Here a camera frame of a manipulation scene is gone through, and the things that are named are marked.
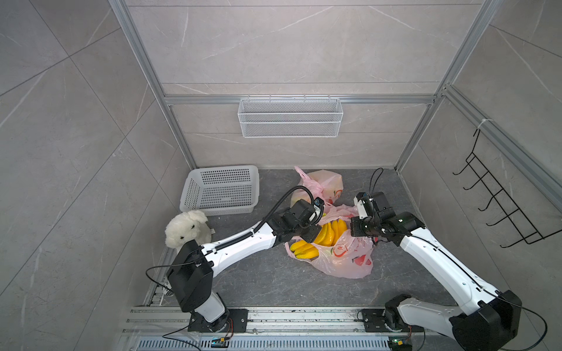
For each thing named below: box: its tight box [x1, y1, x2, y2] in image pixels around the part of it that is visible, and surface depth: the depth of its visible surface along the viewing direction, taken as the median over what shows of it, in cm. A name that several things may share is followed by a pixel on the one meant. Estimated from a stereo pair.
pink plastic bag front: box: [290, 165, 344, 206], surface depth 98 cm
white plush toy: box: [164, 209, 212, 248], surface depth 78 cm
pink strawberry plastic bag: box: [284, 204, 374, 279], surface depth 78 cm
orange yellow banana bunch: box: [289, 218, 348, 260], surface depth 87 cm
